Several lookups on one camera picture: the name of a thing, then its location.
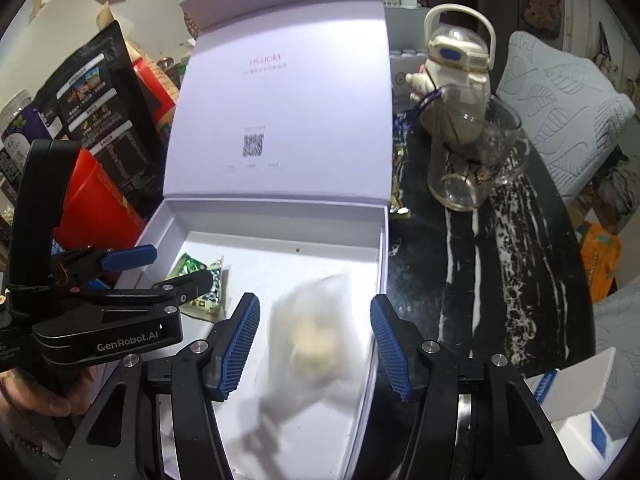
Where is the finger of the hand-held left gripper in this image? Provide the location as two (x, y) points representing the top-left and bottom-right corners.
(75, 270), (213, 308)
(50, 245), (158, 286)

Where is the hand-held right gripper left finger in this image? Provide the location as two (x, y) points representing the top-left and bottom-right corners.
(60, 292), (261, 480)

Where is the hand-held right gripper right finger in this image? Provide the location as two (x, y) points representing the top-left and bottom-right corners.
(370, 294), (566, 480)

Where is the green snack packet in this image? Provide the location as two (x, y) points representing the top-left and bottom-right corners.
(167, 254), (228, 321)

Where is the clear bag of white pieces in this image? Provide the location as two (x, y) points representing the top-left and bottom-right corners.
(267, 274), (376, 411)

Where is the pale lavender gift box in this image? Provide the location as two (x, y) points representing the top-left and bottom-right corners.
(102, 0), (393, 480)

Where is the person's left hand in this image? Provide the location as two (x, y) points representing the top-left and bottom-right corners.
(0, 365), (96, 418)

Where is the red canister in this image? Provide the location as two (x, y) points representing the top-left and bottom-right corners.
(55, 147), (151, 273)

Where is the colourful candy wrapper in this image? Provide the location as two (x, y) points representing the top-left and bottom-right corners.
(390, 110), (413, 218)

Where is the black snack bag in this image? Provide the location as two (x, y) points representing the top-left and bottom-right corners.
(32, 22), (166, 216)

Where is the red box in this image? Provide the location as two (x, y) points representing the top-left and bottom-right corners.
(132, 55), (178, 171)

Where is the dark label plastic jar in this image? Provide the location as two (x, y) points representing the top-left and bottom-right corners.
(0, 89), (46, 176)

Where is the clear glass mug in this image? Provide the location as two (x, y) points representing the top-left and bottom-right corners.
(427, 95), (532, 212)

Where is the blue and white cardboard box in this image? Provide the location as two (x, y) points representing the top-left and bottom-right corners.
(525, 347), (631, 480)

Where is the orange packet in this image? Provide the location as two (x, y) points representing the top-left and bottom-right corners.
(580, 222), (623, 303)

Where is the grey quilted cushion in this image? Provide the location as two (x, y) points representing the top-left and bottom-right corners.
(590, 280), (640, 441)
(495, 31), (636, 198)

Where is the white cardboard sheet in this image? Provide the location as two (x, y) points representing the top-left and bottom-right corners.
(30, 0), (121, 61)

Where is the pile of clothes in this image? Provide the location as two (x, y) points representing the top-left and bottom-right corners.
(570, 150), (640, 236)

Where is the white carton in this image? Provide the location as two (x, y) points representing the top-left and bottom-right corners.
(390, 47), (431, 113)

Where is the white astronaut water bottle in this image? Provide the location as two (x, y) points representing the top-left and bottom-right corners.
(407, 4), (497, 146)

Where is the woven hanging bag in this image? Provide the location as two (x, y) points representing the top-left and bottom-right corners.
(522, 0), (561, 38)

